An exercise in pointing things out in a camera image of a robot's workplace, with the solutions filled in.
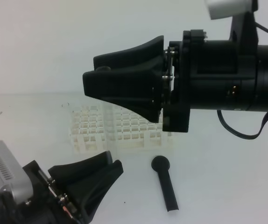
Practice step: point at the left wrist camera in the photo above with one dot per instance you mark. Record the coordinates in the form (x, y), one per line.
(13, 178)

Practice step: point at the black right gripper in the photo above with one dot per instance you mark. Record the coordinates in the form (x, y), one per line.
(209, 75)

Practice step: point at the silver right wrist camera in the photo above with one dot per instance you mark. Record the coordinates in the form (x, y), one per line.
(220, 9)

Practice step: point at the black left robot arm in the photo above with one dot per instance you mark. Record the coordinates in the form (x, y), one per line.
(71, 195)

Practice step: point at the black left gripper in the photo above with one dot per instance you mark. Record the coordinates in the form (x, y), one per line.
(72, 193)

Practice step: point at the white test tube rack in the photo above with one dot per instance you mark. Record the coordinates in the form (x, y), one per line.
(106, 127)

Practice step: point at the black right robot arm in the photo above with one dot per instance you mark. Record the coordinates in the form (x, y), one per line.
(166, 84)

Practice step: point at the black scoop tool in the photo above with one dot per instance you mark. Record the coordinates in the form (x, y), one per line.
(160, 164)

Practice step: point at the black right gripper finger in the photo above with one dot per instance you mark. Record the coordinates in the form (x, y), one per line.
(147, 53)
(137, 90)

